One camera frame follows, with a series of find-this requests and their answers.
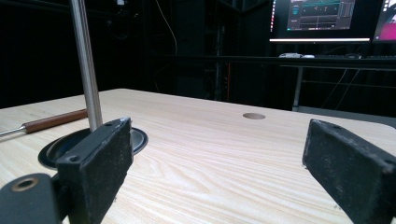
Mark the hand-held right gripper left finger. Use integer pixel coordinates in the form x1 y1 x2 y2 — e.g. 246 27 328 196
55 117 134 224

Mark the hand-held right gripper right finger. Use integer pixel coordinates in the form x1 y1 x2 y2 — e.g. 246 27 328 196
302 119 396 224

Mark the round black stand base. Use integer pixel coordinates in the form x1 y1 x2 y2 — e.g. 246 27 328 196
37 126 149 171

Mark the metal stand pole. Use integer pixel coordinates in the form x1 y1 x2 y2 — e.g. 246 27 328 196
68 0 104 133

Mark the dark background desk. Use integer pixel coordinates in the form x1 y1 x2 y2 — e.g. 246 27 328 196
155 54 396 112

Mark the white device on desk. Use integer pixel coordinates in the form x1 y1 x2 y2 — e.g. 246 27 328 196
277 52 316 60

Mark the computer monitor with pink screen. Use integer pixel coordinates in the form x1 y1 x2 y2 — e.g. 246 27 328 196
372 0 396 44

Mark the large computer monitor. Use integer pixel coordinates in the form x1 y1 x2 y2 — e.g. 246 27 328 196
269 0 384 44

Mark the brown-handled metal tool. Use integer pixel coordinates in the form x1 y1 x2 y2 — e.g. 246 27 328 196
0 108 89 138

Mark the thin hanging cable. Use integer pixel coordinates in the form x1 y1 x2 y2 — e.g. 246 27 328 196
154 0 178 56

